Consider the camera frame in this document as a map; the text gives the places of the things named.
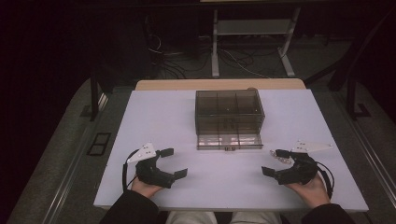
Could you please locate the hand-held gripper black cable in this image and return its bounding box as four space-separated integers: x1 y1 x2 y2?
314 161 336 201
121 148 140 192

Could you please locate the transparent drawer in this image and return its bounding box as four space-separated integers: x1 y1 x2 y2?
196 133 264 152

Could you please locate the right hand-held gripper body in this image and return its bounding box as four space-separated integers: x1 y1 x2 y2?
275 139 334 187

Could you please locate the metal floor rail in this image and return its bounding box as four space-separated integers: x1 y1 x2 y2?
40 92 110 224
332 91 396 199

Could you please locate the person's right hand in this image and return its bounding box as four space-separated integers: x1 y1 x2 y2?
284 173 332 210

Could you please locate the left hand-held gripper black cable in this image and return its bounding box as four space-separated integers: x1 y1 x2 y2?
121 148 140 192

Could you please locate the person's leg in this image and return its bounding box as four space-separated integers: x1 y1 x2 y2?
164 210 219 224
231 210 283 224

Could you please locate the dark metal stand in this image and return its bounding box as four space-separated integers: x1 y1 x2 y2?
89 66 109 122
303 7 396 121

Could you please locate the transparent grey storage box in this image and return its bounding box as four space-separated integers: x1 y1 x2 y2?
194 89 266 146

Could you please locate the small silver metallic item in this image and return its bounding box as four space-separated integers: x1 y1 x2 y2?
269 149 294 165

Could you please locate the person's right leg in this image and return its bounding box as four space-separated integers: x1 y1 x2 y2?
231 210 283 224

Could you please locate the white metal stand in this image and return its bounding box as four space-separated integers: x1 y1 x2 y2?
211 7 302 78

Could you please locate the wooden table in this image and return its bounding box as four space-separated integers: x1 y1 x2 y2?
134 77 308 91

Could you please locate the person's left hand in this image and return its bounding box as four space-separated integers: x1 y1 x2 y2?
130 176 164 200

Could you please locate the right hand-held gripper black cable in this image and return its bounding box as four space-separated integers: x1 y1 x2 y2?
314 161 336 201

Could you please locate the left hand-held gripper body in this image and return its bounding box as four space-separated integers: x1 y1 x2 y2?
126 143 176 189

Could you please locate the tangle of floor cables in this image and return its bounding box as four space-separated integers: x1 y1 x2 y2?
144 15 281 79

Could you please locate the person's left leg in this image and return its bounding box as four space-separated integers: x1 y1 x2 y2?
164 210 219 224

